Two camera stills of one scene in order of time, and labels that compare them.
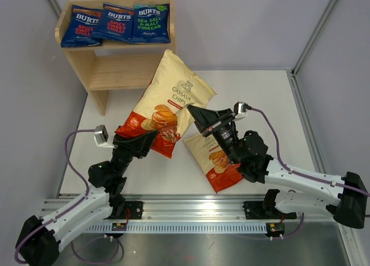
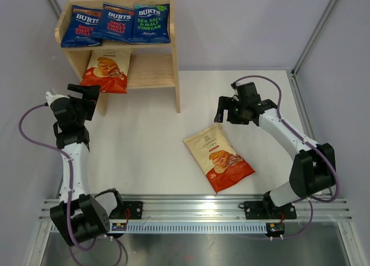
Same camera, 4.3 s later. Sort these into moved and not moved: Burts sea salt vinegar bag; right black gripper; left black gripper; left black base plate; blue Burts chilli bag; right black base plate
Moved: right black gripper; left black gripper
Not moved: Burts sea salt vinegar bag; right black base plate; left black base plate; blue Burts chilli bag
